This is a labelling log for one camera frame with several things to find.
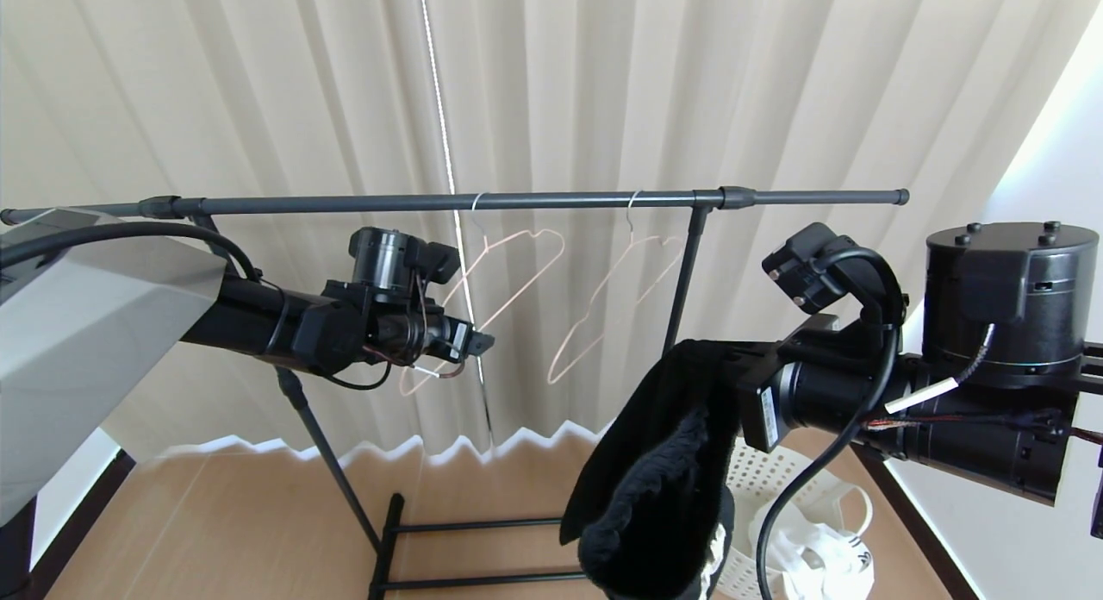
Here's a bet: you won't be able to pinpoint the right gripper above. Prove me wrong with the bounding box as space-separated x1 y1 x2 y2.
739 359 1078 506

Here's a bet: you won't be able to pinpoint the white garment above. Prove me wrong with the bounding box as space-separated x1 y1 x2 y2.
748 495 876 600

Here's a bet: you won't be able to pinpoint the black clothes rack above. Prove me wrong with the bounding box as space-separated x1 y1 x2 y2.
0 187 910 600

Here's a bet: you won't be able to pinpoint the white laundry basket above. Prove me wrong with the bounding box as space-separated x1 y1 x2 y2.
702 441 873 600

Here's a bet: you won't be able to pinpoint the black shorts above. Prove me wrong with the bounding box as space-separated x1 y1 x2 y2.
560 339 759 600

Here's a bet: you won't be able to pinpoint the beige curtain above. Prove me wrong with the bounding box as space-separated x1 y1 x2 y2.
0 0 1103 463

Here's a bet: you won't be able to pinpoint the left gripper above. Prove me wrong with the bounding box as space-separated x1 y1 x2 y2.
379 314 475 364

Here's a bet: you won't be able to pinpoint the pink clothes hanger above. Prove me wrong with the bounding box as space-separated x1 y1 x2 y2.
546 190 688 385
399 192 567 399

